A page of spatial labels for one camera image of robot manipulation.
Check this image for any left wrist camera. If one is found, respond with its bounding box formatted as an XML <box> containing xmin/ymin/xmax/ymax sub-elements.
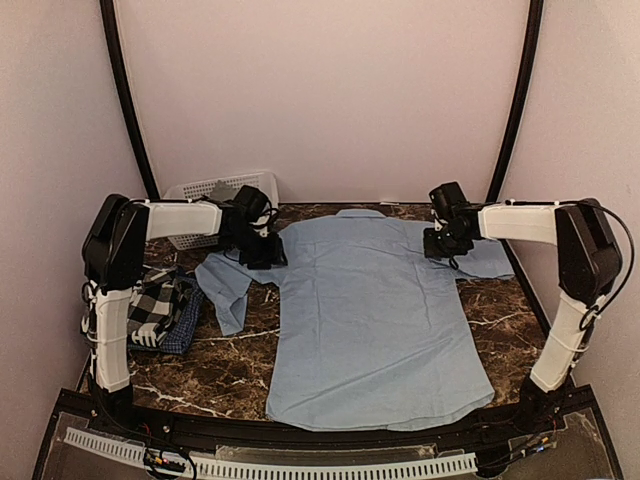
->
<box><xmin>250</xmin><ymin>200</ymin><xmax>280</xmax><ymax>237</ymax></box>

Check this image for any right black frame post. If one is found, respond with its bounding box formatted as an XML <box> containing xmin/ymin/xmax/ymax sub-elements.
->
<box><xmin>486</xmin><ymin>0</ymin><xmax>545</xmax><ymax>204</ymax></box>

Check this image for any black white plaid folded shirt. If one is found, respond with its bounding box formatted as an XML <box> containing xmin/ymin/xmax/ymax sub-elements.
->
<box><xmin>127</xmin><ymin>267</ymin><xmax>191</xmax><ymax>349</ymax></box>

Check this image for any black frame post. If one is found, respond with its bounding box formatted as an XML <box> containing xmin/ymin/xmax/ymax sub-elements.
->
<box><xmin>486</xmin><ymin>0</ymin><xmax>545</xmax><ymax>204</ymax></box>
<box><xmin>99</xmin><ymin>0</ymin><xmax>161</xmax><ymax>200</ymax></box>

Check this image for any grey shirt in basket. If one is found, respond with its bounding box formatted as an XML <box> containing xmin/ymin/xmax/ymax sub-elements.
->
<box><xmin>209</xmin><ymin>180</ymin><xmax>239</xmax><ymax>202</ymax></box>

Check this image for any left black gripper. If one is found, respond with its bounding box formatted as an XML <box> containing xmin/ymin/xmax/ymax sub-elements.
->
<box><xmin>225</xmin><ymin>224</ymin><xmax>287</xmax><ymax>268</ymax></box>

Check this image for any blue checked folded shirt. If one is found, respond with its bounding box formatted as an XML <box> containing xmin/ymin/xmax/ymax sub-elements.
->
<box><xmin>127</xmin><ymin>267</ymin><xmax>204</xmax><ymax>355</ymax></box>

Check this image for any white slotted cable duct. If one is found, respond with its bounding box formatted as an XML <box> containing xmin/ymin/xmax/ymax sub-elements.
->
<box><xmin>63</xmin><ymin>427</ymin><xmax>478</xmax><ymax>479</ymax></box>

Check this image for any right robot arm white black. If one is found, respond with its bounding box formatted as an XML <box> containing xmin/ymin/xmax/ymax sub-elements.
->
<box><xmin>423</xmin><ymin>182</ymin><xmax>634</xmax><ymax>394</ymax></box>

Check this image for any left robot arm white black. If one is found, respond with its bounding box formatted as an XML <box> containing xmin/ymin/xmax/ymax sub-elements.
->
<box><xmin>82</xmin><ymin>185</ymin><xmax>287</xmax><ymax>436</ymax></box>

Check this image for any left black frame post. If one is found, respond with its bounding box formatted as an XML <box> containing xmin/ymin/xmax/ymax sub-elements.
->
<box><xmin>99</xmin><ymin>0</ymin><xmax>161</xmax><ymax>200</ymax></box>

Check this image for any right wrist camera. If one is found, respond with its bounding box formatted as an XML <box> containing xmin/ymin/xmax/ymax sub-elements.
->
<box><xmin>431</xmin><ymin>204</ymin><xmax>449</xmax><ymax>231</ymax></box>

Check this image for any light blue long sleeve shirt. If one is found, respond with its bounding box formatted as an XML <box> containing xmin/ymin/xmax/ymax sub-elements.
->
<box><xmin>195</xmin><ymin>209</ymin><xmax>513</xmax><ymax>431</ymax></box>

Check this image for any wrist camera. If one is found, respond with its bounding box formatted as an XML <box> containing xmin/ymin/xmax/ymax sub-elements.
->
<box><xmin>431</xmin><ymin>204</ymin><xmax>449</xmax><ymax>231</ymax></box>
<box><xmin>250</xmin><ymin>200</ymin><xmax>280</xmax><ymax>237</ymax></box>

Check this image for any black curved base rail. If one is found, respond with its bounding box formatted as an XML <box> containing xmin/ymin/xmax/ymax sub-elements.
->
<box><xmin>54</xmin><ymin>387</ymin><xmax>601</xmax><ymax>451</ymax></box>

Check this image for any white plastic mesh basket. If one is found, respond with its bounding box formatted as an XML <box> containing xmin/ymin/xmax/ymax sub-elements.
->
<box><xmin>163</xmin><ymin>171</ymin><xmax>279</xmax><ymax>251</ymax></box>

